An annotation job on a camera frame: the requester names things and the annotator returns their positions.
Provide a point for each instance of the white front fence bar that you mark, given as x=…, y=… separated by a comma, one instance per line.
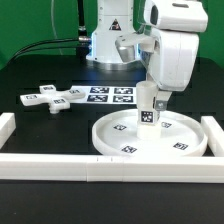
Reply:
x=111, y=168

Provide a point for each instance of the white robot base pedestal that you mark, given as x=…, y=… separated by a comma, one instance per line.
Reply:
x=115, y=18

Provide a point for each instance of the white right fence bar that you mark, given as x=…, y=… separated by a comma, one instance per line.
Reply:
x=215, y=135

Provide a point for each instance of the white round table top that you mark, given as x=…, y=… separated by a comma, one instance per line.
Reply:
x=116, y=134

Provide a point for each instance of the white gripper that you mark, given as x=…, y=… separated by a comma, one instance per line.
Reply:
x=168, y=56

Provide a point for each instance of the fiducial marker sheet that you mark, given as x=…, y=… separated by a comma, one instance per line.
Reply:
x=106, y=95

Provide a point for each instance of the white left fence bar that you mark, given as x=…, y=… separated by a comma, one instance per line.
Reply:
x=7, y=127

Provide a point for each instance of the white fence bar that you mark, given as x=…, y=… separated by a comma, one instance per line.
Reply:
x=111, y=168
x=7, y=127
x=215, y=135

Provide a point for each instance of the white cross-shaped table base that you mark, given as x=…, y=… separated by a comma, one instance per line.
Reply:
x=57, y=100

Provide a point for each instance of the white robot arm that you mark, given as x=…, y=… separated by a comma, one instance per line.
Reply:
x=173, y=15

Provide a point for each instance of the black vertical pole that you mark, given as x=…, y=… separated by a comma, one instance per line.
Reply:
x=81, y=18

